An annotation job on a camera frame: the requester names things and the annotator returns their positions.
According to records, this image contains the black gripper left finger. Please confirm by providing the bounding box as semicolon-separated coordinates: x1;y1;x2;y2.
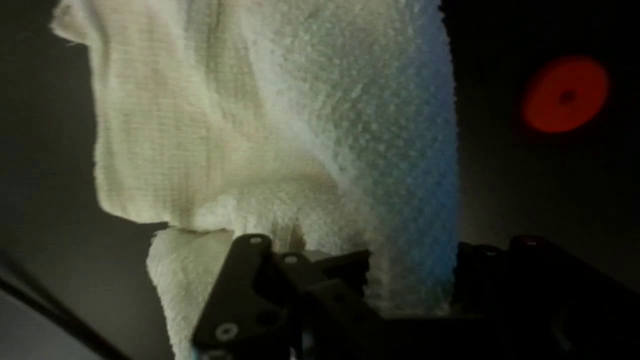
190;232;372;360

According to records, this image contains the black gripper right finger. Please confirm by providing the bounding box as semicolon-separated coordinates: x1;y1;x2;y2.
453;232;640;360

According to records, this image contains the cream waffle towel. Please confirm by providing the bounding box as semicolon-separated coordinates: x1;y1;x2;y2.
48;0;461;360

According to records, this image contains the red round toy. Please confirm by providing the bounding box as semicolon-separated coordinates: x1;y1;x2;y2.
517;53;611;136

